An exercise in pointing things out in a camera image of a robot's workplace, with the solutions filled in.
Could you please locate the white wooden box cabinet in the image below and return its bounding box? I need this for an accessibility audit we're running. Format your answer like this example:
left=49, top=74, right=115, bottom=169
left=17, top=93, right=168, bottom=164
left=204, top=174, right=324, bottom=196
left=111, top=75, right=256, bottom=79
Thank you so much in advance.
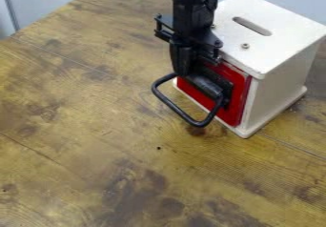
left=174, top=0, right=326, bottom=139

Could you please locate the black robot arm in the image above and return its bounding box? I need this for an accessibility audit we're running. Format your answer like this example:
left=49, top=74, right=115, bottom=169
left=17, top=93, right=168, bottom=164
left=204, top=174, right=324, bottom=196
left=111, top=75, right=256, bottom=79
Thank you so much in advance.
left=153, top=0, right=223, bottom=76

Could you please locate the black metal drawer handle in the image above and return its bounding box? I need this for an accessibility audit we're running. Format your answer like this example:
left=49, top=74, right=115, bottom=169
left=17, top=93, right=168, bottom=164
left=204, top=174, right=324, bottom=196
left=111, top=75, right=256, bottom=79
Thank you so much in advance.
left=149, top=62, right=235, bottom=129

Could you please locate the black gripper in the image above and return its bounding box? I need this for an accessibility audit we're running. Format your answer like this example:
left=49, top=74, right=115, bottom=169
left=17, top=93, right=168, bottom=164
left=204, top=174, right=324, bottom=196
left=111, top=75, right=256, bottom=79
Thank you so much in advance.
left=153, top=0, right=223, bottom=76

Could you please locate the grey vertical pole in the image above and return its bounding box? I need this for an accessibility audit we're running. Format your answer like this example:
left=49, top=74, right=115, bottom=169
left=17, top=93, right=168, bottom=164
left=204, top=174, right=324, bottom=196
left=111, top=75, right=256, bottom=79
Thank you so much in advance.
left=4, top=0, right=20, bottom=31

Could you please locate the red wooden drawer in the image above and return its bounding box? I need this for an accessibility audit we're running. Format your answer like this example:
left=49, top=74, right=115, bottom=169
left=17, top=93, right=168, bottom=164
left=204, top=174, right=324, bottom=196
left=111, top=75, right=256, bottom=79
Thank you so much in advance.
left=176, top=62, right=252, bottom=127

